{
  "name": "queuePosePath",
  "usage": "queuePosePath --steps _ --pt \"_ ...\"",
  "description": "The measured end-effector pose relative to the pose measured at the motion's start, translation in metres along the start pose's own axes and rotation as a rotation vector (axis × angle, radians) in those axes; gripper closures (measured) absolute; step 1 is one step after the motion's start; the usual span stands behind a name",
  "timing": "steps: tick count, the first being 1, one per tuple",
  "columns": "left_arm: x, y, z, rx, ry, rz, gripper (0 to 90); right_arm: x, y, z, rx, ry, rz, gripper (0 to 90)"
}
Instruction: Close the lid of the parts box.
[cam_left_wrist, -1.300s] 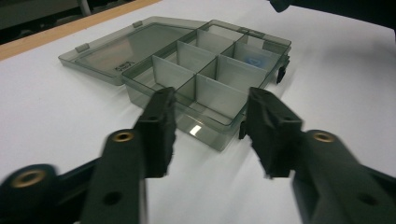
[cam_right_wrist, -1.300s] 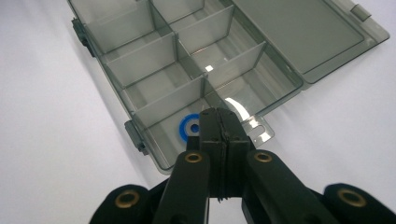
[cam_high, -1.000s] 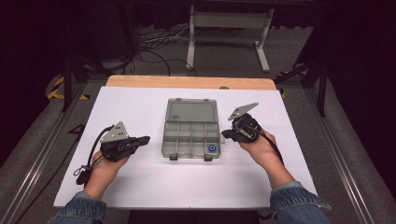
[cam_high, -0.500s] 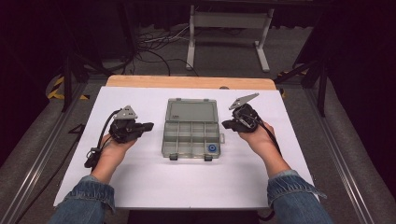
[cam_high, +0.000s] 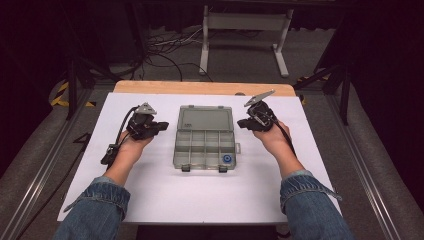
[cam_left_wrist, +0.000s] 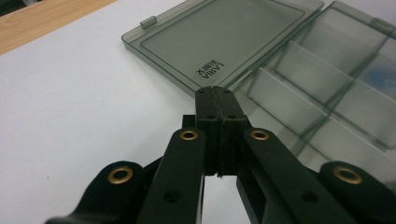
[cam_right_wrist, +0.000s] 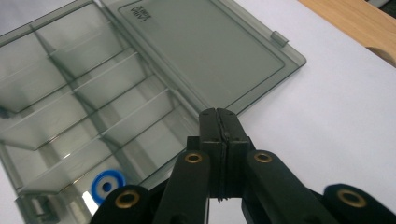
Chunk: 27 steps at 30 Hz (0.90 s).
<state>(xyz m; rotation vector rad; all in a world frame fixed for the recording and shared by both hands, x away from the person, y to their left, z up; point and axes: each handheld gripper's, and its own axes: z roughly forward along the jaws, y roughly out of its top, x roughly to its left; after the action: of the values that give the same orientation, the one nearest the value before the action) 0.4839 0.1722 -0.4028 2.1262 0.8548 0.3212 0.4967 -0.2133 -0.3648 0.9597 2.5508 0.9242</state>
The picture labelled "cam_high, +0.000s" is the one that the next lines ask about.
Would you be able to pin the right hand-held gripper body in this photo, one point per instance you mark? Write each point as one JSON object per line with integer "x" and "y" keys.
{"x": 261, "y": 116}

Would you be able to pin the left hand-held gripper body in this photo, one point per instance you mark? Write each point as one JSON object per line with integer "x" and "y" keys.
{"x": 141, "y": 126}

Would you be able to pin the clear plastic compartment box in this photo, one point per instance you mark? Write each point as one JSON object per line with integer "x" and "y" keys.
{"x": 205, "y": 146}

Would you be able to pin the person's left hand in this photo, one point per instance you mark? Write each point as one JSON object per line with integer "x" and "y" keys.
{"x": 133, "y": 146}

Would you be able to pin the person's right hand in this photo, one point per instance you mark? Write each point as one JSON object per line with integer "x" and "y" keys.
{"x": 275, "y": 138}

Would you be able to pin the wooden table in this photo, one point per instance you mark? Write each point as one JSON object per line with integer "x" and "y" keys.
{"x": 200, "y": 88}

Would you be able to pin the white board sheet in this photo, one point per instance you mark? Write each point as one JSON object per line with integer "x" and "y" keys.
{"x": 200, "y": 196}

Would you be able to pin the black tripod stand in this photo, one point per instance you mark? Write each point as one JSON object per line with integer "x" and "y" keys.
{"x": 345, "y": 96}
{"x": 71, "y": 90}

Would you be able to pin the yellow black floor tape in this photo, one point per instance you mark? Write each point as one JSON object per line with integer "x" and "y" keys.
{"x": 60, "y": 100}

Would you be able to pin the white metal stand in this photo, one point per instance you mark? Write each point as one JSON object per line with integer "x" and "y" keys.
{"x": 246, "y": 21}

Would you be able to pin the aluminium floor rail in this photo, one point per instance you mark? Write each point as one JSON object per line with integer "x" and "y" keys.
{"x": 362, "y": 166}
{"x": 42, "y": 173}

